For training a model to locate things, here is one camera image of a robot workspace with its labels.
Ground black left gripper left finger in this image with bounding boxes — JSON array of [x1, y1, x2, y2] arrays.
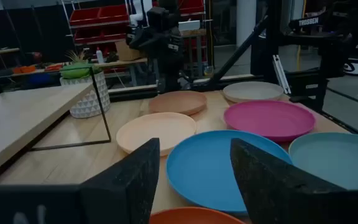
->
[[79, 138, 161, 224]]

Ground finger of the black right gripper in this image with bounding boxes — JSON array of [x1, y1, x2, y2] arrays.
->
[[126, 26, 152, 50], [167, 29, 184, 60]]

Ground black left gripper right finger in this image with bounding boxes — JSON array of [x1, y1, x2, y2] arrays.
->
[[230, 138, 348, 224]]

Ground terracotta plate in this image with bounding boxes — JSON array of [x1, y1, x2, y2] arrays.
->
[[149, 90, 208, 116]]

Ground cream plate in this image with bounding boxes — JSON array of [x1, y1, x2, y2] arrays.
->
[[116, 111, 197, 157]]

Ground teal plate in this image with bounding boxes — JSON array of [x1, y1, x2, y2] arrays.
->
[[288, 132, 358, 191]]

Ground orange plate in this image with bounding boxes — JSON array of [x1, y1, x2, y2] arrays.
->
[[149, 207, 246, 224]]

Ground magenta plate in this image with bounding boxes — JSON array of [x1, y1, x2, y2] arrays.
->
[[223, 100, 317, 144]]

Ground blue plate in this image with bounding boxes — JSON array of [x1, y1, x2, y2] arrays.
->
[[165, 129, 293, 215]]

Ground beige grey plate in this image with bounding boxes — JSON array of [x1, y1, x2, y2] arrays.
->
[[223, 81, 285, 104]]

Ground cardboard box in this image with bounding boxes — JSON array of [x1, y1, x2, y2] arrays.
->
[[114, 40, 146, 62]]

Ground small white box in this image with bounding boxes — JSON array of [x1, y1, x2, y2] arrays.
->
[[178, 19, 201, 32]]

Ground white bottle with red cap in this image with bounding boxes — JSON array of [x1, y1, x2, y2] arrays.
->
[[95, 46, 105, 64]]

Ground rack with red bins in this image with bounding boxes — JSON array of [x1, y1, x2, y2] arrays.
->
[[61, 0, 207, 63]]

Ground white round pillar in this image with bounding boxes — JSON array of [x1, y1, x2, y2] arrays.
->
[[236, 0, 258, 47]]

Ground succulent in white patterned pot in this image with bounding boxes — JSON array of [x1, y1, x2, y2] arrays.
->
[[59, 49, 111, 119]]

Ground orange background objects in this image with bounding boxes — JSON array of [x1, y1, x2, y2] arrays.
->
[[12, 65, 37, 75]]

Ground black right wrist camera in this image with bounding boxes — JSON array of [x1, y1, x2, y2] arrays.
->
[[147, 6, 170, 30]]

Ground silver aluminium bracket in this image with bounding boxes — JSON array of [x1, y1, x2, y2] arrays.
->
[[272, 55, 292, 95]]

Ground yellow cable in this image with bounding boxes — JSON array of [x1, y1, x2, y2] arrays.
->
[[296, 0, 308, 72]]

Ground wooden shelf with black frame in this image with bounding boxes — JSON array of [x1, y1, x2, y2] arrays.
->
[[0, 67, 112, 184]]

